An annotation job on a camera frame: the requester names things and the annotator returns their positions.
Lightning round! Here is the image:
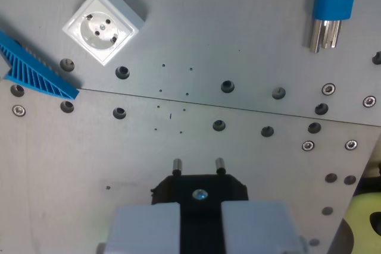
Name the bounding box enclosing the large chrome hex key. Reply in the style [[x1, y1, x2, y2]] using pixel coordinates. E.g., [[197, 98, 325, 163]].
[[308, 20, 324, 54]]

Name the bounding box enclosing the white wall socket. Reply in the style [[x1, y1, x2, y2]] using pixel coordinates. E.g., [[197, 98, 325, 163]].
[[61, 0, 146, 66]]

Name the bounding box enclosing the small chrome hex key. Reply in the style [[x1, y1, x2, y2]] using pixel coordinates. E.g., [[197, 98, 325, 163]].
[[331, 0, 360, 48]]

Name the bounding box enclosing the blue ribbed plastic wedge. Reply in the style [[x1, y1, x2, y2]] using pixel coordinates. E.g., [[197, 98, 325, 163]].
[[0, 29, 80, 101]]

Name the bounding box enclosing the medium chrome hex key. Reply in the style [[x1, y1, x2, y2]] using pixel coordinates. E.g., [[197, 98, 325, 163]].
[[322, 0, 343, 49]]

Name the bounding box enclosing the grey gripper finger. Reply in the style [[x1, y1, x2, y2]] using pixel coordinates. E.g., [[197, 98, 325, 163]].
[[96, 202, 181, 254], [220, 200, 308, 254]]

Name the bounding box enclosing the silver socket head screw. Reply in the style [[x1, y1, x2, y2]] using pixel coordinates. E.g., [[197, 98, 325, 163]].
[[301, 139, 316, 152], [362, 95, 377, 109], [12, 104, 27, 118], [321, 82, 336, 97], [344, 139, 359, 152]]

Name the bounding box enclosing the black two-pin power plug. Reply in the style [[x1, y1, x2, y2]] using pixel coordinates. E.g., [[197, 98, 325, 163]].
[[150, 157, 249, 254]]

